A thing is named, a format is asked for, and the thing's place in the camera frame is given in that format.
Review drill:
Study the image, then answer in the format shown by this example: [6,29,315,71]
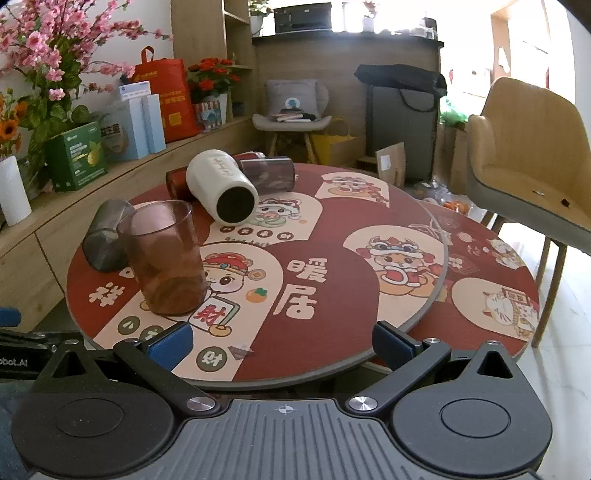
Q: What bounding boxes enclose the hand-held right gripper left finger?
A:
[30,322,221,422]

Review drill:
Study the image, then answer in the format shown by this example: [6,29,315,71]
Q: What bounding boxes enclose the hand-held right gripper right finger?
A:
[345,320,528,420]

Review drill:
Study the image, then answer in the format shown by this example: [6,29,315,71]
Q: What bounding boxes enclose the brown transparent cup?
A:
[116,200,209,316]

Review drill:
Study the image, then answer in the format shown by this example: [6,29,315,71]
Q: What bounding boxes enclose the grey transparent cup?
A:
[82,198,137,272]

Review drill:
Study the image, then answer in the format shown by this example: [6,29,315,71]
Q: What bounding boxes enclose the white cup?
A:
[186,149,260,227]

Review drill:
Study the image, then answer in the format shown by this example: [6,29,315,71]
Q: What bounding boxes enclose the purple-grey transparent cup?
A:
[240,157,296,192]

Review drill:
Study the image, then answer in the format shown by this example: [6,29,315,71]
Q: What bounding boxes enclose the dark blue cloth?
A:
[0,381,28,480]

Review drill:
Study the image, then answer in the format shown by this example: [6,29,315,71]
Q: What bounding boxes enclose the round red patterned table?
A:
[66,161,448,387]

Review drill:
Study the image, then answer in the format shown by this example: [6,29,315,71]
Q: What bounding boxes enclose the small red printed table mat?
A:
[369,198,541,366]

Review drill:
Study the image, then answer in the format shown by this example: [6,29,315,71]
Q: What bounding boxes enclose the wooden sideboard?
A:
[0,114,260,334]

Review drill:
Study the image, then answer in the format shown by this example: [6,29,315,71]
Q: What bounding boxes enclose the white paper roll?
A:
[0,155,33,226]

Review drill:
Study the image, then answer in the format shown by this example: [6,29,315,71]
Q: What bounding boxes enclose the oranges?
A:
[438,194,472,217]

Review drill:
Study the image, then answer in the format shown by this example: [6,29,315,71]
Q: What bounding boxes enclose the green box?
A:
[44,121,110,193]

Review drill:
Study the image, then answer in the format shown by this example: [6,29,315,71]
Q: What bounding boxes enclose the cardboard box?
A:
[375,141,407,186]

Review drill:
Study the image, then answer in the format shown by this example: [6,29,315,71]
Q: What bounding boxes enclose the sunflower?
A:
[0,91,29,158]

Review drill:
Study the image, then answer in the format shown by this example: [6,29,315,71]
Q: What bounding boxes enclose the yellow paper bag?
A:
[311,119,362,165]

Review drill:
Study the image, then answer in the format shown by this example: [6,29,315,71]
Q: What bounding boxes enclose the dark grey large bag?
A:
[366,82,440,182]

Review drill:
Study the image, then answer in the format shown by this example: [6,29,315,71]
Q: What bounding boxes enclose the beige armchair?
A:
[466,76,591,348]

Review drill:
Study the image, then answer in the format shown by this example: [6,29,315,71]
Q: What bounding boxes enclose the tall white blue box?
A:
[117,80,166,153]

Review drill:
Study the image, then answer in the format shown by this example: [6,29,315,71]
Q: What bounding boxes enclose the green plastic bag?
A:
[440,102,470,128]

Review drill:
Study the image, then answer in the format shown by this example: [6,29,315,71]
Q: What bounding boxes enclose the grey chair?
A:
[252,83,333,160]

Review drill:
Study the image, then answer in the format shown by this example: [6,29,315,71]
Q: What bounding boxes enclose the red gift bag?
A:
[134,46,202,144]

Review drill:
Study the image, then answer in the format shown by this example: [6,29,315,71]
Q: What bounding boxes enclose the grey cushion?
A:
[265,78,324,116]

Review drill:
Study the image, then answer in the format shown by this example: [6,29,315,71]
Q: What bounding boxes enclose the red flowers in pot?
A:
[187,57,241,133]

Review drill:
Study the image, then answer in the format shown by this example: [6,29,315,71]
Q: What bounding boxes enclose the black cloth bag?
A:
[355,64,448,99]

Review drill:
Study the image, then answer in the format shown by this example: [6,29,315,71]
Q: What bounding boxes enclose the pink blossom branches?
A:
[0,0,174,185]

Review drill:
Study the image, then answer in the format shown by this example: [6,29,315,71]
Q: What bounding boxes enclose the wooden counter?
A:
[252,34,445,163]

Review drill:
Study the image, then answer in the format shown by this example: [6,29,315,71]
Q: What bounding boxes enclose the wooden shelf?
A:
[171,0,256,121]

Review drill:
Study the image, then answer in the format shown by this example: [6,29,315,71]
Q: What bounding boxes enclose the black printer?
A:
[273,3,333,34]

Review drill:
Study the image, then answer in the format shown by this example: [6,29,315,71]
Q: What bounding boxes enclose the green potted plant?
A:
[248,0,274,38]

